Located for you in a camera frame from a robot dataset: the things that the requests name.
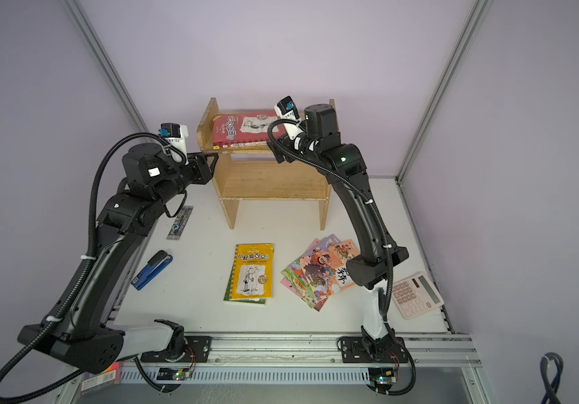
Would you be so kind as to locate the grey metal ruler strip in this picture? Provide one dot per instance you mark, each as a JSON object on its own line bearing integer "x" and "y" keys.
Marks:
{"x": 180, "y": 223}

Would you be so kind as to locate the red wimpy kid book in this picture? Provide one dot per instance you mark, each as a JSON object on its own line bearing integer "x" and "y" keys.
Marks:
{"x": 242, "y": 129}

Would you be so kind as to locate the left controller circuit board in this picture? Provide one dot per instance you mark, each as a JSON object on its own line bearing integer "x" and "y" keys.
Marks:
{"x": 170, "y": 374}

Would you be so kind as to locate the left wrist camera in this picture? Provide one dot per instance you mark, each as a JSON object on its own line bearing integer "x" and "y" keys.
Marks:
{"x": 176, "y": 135}

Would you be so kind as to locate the green pink bottom comic book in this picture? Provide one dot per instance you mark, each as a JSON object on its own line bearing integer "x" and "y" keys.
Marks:
{"x": 298, "y": 286}

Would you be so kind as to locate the orange Chinese comic book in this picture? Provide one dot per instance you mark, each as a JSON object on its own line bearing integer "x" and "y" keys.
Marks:
{"x": 341, "y": 255}

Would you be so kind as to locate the pink calculator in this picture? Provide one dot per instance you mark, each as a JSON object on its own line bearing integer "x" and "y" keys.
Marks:
{"x": 416, "y": 296}

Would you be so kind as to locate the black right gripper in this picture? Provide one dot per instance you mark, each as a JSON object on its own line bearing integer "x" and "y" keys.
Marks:
{"x": 285, "y": 140}

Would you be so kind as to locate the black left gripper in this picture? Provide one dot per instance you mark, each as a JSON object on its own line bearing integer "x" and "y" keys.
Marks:
{"x": 200, "y": 165}

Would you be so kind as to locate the wooden two-tier bookshelf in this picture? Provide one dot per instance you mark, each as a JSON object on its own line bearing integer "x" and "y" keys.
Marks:
{"x": 242, "y": 176}

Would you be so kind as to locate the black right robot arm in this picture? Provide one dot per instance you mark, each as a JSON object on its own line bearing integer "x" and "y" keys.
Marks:
{"x": 313, "y": 138}

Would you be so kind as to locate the white slotted cable duct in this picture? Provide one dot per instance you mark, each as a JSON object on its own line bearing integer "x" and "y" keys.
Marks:
{"x": 271, "y": 376}

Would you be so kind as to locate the yellow green-edged wimpy kid book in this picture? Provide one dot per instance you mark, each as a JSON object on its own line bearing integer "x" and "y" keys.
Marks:
{"x": 251, "y": 274}

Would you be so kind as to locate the pack of coloured highlighters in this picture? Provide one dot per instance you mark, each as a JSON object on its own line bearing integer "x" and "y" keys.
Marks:
{"x": 95, "y": 382}

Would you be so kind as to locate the controller circuit board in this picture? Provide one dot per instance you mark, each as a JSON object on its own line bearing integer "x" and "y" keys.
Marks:
{"x": 170, "y": 374}
{"x": 382, "y": 376}

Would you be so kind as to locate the blue stapler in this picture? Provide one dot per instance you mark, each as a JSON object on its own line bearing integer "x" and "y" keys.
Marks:
{"x": 154, "y": 266}

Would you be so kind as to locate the right controller circuit board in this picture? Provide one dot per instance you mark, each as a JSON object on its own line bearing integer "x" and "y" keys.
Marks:
{"x": 382, "y": 376}

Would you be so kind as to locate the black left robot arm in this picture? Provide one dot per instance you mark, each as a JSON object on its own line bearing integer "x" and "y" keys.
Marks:
{"x": 75, "y": 331}

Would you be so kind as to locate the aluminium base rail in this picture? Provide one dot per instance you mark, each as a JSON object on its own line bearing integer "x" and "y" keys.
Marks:
{"x": 324, "y": 350}

